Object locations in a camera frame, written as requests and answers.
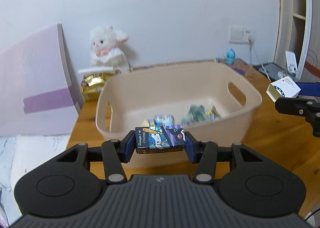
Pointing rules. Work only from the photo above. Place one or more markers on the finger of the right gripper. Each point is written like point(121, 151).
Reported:
point(309, 89)
point(297, 107)

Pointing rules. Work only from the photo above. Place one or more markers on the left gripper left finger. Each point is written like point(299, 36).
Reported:
point(116, 152)

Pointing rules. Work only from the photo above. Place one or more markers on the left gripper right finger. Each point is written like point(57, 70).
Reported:
point(205, 155)

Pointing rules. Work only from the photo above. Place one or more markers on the white bearing box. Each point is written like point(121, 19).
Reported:
point(284, 87)

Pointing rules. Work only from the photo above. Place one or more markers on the green packet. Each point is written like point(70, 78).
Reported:
point(195, 114)

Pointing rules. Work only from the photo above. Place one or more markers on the dark cartoon card box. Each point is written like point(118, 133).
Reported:
point(159, 139)

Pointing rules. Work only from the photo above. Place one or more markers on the blue orange cartoon box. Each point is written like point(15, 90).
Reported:
point(161, 120)

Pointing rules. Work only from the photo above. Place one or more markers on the white desk stand device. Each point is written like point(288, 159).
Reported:
point(291, 66)

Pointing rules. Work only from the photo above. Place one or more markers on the beige plastic storage basket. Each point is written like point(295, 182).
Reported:
point(126, 100)

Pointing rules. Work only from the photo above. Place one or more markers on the gold foil snack bag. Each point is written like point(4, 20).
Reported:
point(92, 85)

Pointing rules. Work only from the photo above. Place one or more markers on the purple patterned table mat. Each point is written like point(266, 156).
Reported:
point(241, 67)

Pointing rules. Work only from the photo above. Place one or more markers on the blue penguin figurine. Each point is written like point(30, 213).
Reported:
point(230, 57)

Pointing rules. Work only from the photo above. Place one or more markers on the pink headboard panel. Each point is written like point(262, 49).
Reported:
point(36, 89)

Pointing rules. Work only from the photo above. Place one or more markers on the white bedding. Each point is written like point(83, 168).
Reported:
point(19, 155)

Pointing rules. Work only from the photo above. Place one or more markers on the white plush lamb toy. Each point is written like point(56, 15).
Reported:
point(105, 44)

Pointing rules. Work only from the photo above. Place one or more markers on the white wall switch socket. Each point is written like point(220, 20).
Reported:
point(239, 34)

